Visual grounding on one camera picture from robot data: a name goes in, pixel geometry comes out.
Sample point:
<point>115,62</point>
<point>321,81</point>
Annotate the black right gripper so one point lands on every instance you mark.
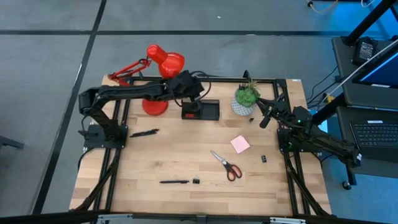
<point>280,109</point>

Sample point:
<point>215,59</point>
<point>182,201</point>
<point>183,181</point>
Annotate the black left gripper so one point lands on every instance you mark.
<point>186,82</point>

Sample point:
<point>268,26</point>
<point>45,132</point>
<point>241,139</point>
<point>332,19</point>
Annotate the pink sticky note pad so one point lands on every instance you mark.
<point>240,144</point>

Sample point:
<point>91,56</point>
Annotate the black binder clip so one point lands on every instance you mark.
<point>196,180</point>
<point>251,119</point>
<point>264,159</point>

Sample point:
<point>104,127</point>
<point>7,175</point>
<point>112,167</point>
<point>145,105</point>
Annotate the black pen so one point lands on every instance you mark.
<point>143,134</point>
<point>174,181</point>
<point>149,131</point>

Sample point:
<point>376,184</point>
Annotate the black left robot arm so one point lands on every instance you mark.
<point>124,90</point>

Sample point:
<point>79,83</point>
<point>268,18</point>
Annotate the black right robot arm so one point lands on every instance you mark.
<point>326,141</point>

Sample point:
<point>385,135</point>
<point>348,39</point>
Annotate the black mesh desk organizer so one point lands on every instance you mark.
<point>210,109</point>

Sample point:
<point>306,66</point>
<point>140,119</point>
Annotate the succulent in patterned white pot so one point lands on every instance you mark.
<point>245,98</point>

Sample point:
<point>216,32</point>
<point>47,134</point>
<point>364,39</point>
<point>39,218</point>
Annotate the red desk lamp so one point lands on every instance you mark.
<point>168,63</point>

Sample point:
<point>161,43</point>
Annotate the yellow plug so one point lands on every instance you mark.
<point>328,98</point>

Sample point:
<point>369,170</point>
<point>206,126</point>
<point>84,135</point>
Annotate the black equipment cart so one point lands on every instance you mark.
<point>345,77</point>

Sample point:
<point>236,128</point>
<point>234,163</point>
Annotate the black laptop keyboard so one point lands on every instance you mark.
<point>376,133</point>

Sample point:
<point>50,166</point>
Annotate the black power adapter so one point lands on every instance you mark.
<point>365,49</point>

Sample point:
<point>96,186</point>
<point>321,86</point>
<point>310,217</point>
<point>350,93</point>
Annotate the lit computer screen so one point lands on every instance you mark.
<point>382,71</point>

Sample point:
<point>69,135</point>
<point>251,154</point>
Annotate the black stand pole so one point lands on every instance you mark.
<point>367,21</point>

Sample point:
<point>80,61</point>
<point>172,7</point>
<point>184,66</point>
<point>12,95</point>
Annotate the grey metal furniture leg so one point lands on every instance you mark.
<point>9,143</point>

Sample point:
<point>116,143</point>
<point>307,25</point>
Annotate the black aluminium table frame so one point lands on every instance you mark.
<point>202,79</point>

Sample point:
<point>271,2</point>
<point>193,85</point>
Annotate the black camera rig beam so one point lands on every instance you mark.
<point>46,217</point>

